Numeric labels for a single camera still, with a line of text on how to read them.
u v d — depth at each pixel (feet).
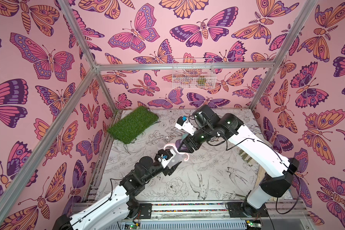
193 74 3.13
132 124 3.50
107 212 1.59
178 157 2.22
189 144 1.85
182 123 1.92
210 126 1.62
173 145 2.12
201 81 3.10
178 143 2.08
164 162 2.07
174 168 2.11
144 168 1.74
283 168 1.35
